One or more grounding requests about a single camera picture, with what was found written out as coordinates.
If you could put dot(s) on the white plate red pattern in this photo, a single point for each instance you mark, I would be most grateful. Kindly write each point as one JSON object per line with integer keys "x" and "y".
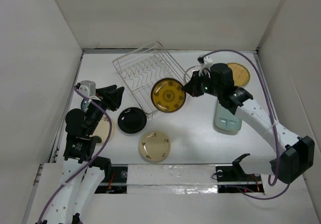
{"x": 189, "y": 73}

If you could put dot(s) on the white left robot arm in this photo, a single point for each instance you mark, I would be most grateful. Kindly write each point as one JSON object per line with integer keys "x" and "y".
{"x": 83, "y": 168}

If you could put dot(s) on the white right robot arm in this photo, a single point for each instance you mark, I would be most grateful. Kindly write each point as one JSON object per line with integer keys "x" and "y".
{"x": 294, "y": 155}

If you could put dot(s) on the light green rectangular dish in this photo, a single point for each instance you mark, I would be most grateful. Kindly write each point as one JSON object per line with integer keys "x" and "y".
{"x": 226, "y": 121}

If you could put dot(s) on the glossy black plate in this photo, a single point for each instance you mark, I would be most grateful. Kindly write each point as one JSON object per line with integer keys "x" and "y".
{"x": 132, "y": 120}

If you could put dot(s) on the blue and white plate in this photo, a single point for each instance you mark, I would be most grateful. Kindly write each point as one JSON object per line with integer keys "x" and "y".
{"x": 84, "y": 105}

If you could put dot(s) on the beige plate with writing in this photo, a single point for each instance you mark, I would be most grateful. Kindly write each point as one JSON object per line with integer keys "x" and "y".
{"x": 102, "y": 130}

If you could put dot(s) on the yellow patterned plate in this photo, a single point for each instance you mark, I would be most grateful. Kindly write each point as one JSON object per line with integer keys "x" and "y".
{"x": 167, "y": 95}

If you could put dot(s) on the cream floral plate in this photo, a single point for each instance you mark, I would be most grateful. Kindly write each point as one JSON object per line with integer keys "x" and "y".
{"x": 154, "y": 146}

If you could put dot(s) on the silver wire dish rack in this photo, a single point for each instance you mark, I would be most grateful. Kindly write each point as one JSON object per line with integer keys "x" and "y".
{"x": 152, "y": 76}

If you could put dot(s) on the woven bamboo round plate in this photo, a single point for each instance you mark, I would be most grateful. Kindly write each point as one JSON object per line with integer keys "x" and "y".
{"x": 241, "y": 74}

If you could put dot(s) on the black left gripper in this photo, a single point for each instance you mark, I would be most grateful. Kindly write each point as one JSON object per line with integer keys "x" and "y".
{"x": 116, "y": 98}

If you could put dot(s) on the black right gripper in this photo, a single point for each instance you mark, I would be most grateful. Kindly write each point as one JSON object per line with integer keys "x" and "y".
{"x": 192, "y": 87}

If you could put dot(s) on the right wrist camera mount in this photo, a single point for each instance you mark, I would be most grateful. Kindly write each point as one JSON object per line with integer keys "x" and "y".
{"x": 206, "y": 62}

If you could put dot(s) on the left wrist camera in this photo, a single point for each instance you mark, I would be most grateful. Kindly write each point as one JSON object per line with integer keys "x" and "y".
{"x": 87, "y": 88}

